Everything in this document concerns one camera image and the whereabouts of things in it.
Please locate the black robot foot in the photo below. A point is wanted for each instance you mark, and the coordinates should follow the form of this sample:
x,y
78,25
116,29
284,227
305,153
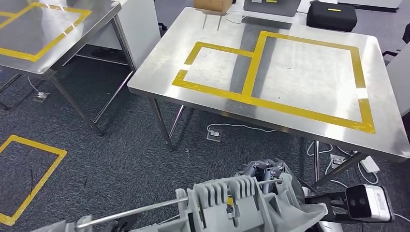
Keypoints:
x,y
123,226

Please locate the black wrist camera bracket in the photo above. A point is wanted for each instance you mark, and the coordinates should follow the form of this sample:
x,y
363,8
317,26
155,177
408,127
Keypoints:
x,y
315,200

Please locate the silver wheel hubcap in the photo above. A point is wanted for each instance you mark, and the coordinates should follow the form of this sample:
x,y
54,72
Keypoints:
x,y
256,211

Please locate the steel workbench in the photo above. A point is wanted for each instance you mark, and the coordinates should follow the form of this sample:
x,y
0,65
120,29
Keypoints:
x,y
304,64
48,32

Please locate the black office chair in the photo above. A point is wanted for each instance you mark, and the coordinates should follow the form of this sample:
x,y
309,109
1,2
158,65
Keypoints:
x,y
406,33

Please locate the white desk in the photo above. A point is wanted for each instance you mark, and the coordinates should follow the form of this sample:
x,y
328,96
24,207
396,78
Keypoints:
x,y
400,80
141,32

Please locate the floor power outlet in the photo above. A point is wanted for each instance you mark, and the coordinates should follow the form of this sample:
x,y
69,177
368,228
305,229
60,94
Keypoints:
x,y
41,97
338,161
214,134

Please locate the black zip case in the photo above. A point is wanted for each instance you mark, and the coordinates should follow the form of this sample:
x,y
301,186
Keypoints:
x,y
331,19

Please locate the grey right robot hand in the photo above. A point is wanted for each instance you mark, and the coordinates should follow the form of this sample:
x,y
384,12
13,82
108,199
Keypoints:
x,y
293,184

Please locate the yellow floor tape square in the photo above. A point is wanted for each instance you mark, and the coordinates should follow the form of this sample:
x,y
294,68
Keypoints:
x,y
32,142

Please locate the brown cardboard box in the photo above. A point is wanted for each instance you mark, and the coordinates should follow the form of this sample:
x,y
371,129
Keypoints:
x,y
213,4

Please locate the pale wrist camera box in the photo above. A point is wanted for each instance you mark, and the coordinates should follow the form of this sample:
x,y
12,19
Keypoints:
x,y
374,201

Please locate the yellow workbench tape outline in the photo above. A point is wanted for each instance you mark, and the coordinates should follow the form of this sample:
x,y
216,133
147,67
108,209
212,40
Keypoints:
x,y
19,54
255,64

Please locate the grey laptop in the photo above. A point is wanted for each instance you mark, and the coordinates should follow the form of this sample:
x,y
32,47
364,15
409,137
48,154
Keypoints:
x,y
272,8

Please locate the white power adapter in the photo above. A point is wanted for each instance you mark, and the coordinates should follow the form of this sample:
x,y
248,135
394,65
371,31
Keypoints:
x,y
369,164

